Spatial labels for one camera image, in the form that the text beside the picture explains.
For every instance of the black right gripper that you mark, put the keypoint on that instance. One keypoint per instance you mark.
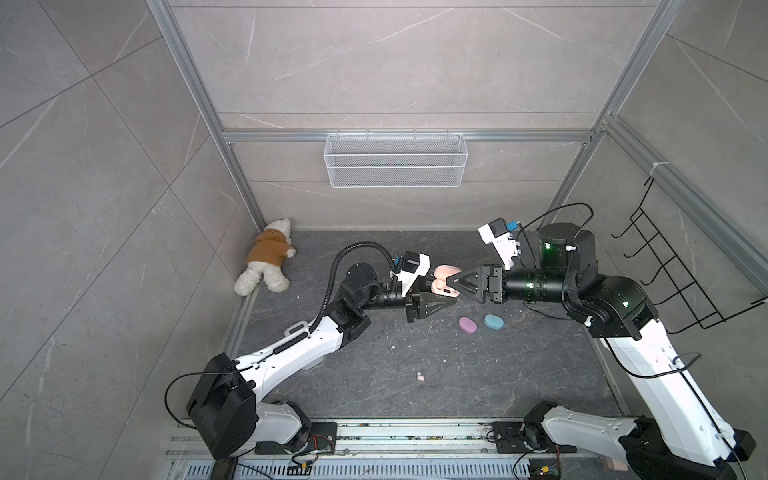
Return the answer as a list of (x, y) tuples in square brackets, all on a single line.
[(491, 279)]

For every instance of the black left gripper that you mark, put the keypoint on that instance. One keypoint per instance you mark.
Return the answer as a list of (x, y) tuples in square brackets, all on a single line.
[(415, 304)]

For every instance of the pink earbud charging case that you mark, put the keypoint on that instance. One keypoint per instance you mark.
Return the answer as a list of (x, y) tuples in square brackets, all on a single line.
[(439, 285)]

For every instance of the blue earbud charging case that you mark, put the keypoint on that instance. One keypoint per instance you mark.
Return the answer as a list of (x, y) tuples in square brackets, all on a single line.
[(493, 322)]

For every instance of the purple earbud charging case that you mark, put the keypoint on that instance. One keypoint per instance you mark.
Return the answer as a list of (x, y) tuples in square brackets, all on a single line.
[(467, 325)]

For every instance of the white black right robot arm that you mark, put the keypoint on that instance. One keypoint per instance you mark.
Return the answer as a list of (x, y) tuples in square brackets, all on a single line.
[(683, 437)]

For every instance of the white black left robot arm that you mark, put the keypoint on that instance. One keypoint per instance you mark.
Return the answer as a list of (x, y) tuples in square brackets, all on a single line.
[(227, 406)]

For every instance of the white digital scale device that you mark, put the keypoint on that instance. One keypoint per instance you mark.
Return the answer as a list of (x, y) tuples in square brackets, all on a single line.
[(295, 328)]

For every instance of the white teddy bear brown hoodie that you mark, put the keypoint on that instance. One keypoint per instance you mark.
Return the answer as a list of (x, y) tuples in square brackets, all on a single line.
[(265, 259)]

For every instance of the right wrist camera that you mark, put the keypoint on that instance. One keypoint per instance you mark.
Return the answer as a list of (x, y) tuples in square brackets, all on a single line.
[(500, 234)]

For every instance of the white wire mesh basket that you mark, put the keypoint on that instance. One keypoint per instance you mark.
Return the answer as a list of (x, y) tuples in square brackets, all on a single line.
[(415, 160)]

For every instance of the aluminium rail front frame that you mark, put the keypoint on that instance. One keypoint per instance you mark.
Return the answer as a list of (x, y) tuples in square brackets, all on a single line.
[(376, 448)]

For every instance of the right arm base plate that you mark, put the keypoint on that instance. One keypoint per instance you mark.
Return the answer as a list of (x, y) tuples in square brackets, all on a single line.
[(519, 437)]

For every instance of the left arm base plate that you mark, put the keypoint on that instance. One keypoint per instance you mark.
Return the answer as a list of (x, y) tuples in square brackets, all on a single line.
[(321, 433)]

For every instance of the black wire hook rack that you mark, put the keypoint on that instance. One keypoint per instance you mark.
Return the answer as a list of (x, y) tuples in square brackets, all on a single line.
[(681, 285)]

